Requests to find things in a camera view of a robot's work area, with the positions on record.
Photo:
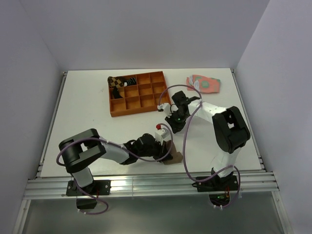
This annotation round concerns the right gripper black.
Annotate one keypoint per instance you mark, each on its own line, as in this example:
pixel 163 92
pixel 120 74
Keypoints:
pixel 175 127

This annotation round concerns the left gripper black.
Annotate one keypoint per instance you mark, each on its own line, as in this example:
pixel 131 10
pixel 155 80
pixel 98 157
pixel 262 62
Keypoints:
pixel 162 149

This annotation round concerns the brown sock striped cuff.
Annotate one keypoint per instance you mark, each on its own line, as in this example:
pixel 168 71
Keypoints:
pixel 174 157

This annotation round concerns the black white striped sock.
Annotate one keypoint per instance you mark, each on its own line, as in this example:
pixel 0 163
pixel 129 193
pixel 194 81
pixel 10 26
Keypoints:
pixel 130 81

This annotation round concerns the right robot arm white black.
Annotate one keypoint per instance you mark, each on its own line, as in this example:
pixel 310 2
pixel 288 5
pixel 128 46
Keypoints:
pixel 230 130

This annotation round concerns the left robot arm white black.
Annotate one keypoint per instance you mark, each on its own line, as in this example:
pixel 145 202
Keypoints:
pixel 81 150

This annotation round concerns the orange compartment tray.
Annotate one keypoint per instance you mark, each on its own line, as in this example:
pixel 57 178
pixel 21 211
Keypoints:
pixel 141 98

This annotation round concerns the pink green dotted sock pair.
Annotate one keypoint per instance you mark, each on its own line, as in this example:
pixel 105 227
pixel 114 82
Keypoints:
pixel 203 84

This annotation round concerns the checkered brown rolled sock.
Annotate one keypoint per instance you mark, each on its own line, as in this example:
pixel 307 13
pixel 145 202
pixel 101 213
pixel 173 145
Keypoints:
pixel 115 83

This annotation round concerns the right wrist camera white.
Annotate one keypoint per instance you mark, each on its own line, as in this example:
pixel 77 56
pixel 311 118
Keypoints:
pixel 165 108

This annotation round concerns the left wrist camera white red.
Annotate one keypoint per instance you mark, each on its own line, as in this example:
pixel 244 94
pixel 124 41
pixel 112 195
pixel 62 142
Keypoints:
pixel 162 134

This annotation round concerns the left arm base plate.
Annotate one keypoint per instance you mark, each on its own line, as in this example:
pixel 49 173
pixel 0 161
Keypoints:
pixel 98 187

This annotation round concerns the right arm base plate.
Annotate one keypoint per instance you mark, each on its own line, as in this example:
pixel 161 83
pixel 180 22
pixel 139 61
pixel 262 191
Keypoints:
pixel 218 184

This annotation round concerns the aluminium rail frame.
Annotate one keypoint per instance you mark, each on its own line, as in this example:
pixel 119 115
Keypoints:
pixel 146 185

